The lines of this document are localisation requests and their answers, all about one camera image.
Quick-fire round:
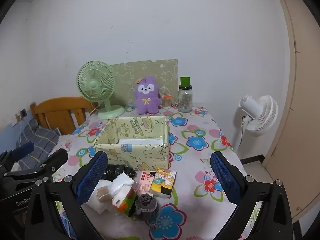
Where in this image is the white standing fan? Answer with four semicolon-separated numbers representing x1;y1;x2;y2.
231;94;279;153

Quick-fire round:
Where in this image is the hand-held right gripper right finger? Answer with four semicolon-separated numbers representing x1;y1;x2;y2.
210;151;293;240

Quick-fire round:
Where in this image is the green desk fan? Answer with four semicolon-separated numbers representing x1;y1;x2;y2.
76;60;125;120

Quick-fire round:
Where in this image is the black power cable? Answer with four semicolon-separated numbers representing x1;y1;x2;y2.
240;115;247;147

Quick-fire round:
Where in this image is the purple plush toy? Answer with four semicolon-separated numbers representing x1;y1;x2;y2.
135;76;162;115

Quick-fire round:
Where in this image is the white cloth pouch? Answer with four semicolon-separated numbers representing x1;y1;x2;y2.
86;184;114;215

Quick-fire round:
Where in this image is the cartoon print storage box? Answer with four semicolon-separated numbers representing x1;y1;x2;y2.
93;116;170;172

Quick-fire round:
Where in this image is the toothpick jar with orange lid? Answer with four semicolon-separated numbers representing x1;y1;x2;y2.
161;93;173;109

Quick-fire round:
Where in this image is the grey plaid pillow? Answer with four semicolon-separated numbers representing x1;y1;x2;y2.
15;119;60;170

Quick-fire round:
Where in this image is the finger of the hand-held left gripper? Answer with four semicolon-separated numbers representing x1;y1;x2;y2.
5;148;69;180
0;141;35;172

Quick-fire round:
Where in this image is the orange tissue pack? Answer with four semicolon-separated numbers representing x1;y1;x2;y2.
111;186;137;217

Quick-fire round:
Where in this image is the black plastic bag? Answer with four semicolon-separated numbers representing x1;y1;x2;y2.
100;164;137;182

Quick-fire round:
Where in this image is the wall socket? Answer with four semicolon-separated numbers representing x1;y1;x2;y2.
15;108;27;123

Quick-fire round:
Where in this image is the yellow cartoon tissue pack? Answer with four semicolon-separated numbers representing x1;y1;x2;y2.
149;167;177;199

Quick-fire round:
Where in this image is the beige wardrobe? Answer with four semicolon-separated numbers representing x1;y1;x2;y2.
262;0;320;230

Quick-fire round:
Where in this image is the glass jar with green lid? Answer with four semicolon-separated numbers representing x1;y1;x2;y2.
178;76;193;113

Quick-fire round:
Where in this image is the white fan cord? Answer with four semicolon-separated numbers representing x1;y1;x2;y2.
87;102;100;117

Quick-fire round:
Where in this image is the white plastic tissue pack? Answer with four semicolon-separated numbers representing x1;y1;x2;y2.
111;174;134;198

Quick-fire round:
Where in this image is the pink cartoon packet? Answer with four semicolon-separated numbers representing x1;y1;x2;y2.
139;171;156;193

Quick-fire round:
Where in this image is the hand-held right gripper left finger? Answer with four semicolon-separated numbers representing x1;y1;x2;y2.
25;151;108;240

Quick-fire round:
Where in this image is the green cartoon print board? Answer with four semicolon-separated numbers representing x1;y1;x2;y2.
110;59;178;107

